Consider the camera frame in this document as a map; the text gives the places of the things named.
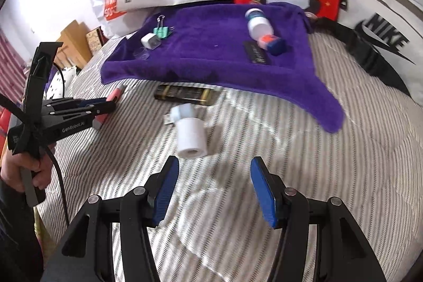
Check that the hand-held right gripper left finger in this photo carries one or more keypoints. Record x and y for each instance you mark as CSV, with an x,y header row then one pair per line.
x,y
167,192

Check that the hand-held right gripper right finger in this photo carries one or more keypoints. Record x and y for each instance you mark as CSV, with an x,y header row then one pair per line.
x,y
264,196

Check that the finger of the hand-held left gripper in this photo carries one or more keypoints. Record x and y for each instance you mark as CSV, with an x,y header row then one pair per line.
x,y
87,101
102,109

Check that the pink and white tube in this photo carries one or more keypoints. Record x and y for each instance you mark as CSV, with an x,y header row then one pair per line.
x,y
117,93

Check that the white charger plug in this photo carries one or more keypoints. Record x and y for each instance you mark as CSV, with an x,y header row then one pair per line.
x,y
150,40

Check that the green binder clip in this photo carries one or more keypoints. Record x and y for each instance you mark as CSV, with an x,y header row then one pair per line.
x,y
162,32

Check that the black card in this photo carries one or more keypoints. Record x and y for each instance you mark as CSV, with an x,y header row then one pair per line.
x,y
257,54

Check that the orange and blue eraser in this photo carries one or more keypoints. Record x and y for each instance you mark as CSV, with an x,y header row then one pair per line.
x,y
274,45

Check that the white bottle with blue label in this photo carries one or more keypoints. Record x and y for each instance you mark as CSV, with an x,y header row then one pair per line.
x,y
259,26

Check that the person's left forearm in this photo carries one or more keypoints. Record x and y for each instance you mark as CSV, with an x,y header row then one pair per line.
x,y
13,229

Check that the person's left hand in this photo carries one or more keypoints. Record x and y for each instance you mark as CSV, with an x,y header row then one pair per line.
x,y
11,169

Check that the white polka dot cloth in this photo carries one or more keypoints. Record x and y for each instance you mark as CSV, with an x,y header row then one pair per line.
x,y
64,75

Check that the striped grey blanket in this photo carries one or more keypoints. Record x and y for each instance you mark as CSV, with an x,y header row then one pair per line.
x,y
297,153

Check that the wooden nightstand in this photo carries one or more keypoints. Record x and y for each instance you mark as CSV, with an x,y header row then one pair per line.
x,y
71,37

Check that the red striped cloth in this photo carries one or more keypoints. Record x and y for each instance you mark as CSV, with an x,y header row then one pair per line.
x,y
8,67

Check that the black and gold tube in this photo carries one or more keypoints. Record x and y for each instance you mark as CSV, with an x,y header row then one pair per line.
x,y
185,93

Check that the purple towel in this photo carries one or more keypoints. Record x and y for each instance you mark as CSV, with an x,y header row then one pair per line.
x,y
214,60

